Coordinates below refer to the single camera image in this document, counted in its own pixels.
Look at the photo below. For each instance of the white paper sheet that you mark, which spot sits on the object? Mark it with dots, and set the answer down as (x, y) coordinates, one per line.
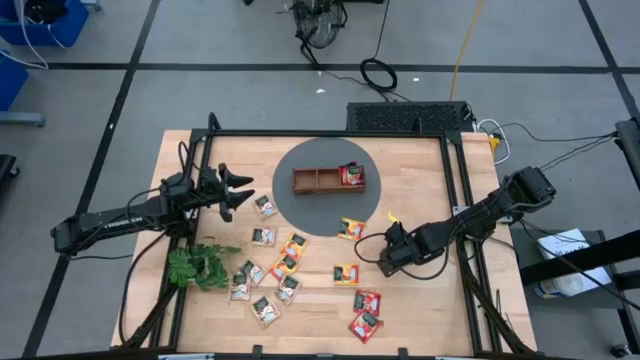
(560, 245)

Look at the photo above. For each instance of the yellow tape tag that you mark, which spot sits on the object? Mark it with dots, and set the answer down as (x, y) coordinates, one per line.
(393, 217)

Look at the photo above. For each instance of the wooden three-compartment box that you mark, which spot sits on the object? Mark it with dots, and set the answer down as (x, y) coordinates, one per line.
(310, 180)

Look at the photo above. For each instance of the green artificial plant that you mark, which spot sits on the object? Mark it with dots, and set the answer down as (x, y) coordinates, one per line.
(200, 267)

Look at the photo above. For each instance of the round grey woven placemat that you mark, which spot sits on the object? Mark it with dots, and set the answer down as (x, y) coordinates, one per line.
(325, 215)

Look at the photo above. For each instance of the grey side table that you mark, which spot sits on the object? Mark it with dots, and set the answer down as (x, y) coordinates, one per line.
(527, 300)

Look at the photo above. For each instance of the orange tea packet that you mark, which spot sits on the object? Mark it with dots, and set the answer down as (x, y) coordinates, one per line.
(346, 275)
(283, 268)
(295, 246)
(351, 229)

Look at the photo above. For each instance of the small blue bin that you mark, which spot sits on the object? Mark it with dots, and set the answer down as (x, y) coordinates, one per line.
(10, 82)

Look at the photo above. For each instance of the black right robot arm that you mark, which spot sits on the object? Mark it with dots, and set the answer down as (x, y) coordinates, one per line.
(500, 202)

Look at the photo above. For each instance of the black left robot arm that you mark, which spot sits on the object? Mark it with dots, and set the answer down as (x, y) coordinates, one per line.
(115, 220)

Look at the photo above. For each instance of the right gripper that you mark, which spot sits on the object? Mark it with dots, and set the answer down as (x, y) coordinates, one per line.
(400, 245)

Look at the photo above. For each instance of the large blue bin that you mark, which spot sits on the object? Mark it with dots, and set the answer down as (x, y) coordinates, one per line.
(65, 30)

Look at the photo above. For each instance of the black floor fan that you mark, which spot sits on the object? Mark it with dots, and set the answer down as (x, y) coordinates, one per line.
(320, 22)

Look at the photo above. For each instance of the black perforated computer case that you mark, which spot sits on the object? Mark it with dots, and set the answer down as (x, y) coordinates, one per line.
(405, 117)

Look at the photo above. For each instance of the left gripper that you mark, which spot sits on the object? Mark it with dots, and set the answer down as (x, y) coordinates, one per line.
(210, 190)

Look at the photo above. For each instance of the black metal beam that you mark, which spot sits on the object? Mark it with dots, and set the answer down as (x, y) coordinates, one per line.
(575, 260)

